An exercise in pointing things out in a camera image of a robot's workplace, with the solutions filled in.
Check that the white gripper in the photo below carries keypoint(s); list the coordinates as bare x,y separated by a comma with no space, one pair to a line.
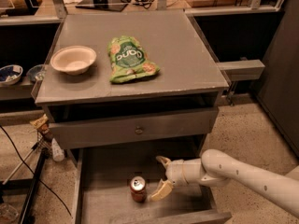
175,172

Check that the red coke can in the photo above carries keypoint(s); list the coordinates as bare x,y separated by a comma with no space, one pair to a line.
138,189

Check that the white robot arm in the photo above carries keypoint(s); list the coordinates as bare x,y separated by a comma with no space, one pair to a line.
215,168

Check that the open middle drawer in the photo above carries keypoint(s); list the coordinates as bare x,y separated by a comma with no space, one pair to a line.
115,183

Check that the white plastic bottle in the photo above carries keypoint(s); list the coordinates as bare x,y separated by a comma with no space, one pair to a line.
57,152

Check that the green chip bag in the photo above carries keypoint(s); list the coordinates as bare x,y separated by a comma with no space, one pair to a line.
129,61

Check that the grey side shelf block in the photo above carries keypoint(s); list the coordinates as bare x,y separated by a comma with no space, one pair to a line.
242,70

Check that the brown snack packet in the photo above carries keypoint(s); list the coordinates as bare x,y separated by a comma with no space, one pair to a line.
42,126

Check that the white paper bowl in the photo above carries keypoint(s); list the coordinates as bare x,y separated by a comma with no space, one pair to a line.
73,60

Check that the grey small bowl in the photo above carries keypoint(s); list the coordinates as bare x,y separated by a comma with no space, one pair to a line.
36,73

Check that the blue white bowl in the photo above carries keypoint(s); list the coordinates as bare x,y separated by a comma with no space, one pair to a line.
10,74

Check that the black monitor stand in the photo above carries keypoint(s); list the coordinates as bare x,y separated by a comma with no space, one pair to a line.
104,5

